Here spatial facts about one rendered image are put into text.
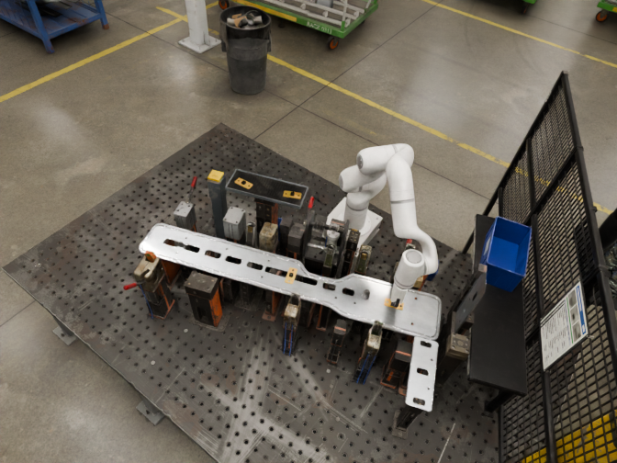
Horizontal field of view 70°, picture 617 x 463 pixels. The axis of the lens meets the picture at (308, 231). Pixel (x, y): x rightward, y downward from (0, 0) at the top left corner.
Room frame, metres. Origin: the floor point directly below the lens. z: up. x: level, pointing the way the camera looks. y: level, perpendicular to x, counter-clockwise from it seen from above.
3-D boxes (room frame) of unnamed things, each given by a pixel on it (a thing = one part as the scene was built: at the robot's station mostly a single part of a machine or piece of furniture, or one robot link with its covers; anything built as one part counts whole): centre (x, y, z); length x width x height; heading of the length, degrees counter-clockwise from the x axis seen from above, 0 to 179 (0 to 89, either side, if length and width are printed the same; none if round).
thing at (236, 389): (1.18, 0.02, 0.68); 2.56 x 1.61 x 0.04; 59
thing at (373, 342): (0.81, -0.30, 0.87); 0.12 x 0.09 x 0.35; 169
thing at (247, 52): (4.13, 0.81, 0.36); 0.54 x 0.50 x 0.73; 149
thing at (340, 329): (0.88, -0.18, 0.84); 0.11 x 0.08 x 0.29; 169
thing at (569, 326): (0.80, -0.92, 1.30); 0.23 x 0.02 x 0.31; 169
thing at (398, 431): (0.60, -0.48, 0.84); 0.11 x 0.06 x 0.29; 169
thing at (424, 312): (1.09, 0.08, 1.00); 1.38 x 0.22 x 0.02; 79
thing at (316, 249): (1.28, -0.08, 0.94); 0.18 x 0.13 x 0.49; 79
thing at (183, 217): (1.37, 0.60, 0.88); 0.11 x 0.10 x 0.36; 169
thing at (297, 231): (1.30, 0.05, 0.89); 0.13 x 0.11 x 0.38; 169
